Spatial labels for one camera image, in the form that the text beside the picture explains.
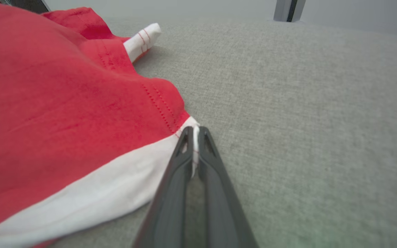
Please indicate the grey partition post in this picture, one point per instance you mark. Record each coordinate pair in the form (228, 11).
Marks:
(288, 10)

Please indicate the red and white garment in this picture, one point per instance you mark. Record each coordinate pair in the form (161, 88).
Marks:
(64, 103)

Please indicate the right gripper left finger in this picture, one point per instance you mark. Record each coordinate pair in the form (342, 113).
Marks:
(169, 206)

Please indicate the grey fabric sofa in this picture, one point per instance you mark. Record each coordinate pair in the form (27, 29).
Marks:
(305, 120)

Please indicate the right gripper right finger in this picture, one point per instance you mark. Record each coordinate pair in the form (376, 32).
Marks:
(219, 206)

